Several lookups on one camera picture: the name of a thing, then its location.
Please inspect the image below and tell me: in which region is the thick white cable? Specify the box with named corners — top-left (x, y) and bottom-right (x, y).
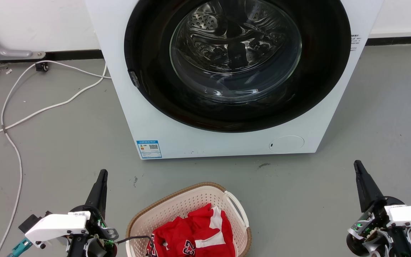
top-left (0, 61), bottom-right (107, 144)

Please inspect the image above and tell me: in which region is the white front-load washing machine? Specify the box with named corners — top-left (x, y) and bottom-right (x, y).
top-left (85, 0), bottom-right (384, 160)

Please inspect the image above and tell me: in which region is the black baseboard strip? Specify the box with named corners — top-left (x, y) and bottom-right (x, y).
top-left (0, 49), bottom-right (104, 65)
top-left (365, 36), bottom-right (411, 46)

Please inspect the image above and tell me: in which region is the teal cable connector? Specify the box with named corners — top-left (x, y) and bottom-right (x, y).
top-left (7, 238), bottom-right (33, 257)

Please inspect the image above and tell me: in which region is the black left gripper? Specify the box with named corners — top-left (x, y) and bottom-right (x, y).
top-left (68, 169), bottom-right (119, 250)

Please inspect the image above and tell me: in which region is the round white filter cover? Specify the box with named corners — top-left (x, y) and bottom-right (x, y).
top-left (269, 135), bottom-right (305, 154)

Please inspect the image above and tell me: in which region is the blue QR energy sticker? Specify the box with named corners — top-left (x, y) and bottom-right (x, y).
top-left (136, 140), bottom-right (162, 159)

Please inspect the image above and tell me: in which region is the black round washer door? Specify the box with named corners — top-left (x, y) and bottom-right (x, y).
top-left (124, 0), bottom-right (351, 133)

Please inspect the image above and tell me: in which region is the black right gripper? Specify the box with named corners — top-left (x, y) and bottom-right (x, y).
top-left (347, 160), bottom-right (406, 239)

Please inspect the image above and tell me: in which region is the grey metal leg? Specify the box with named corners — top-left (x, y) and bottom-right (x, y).
top-left (0, 18), bottom-right (46, 60)

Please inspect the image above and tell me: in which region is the cream plastic laundry basket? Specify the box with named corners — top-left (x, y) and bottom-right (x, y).
top-left (125, 182), bottom-right (252, 257)

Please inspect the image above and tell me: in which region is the thin white cable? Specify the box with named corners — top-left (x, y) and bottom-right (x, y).
top-left (0, 60), bottom-right (112, 257)

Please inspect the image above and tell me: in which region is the red white jersey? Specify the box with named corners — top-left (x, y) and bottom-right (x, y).
top-left (146, 203), bottom-right (236, 257)

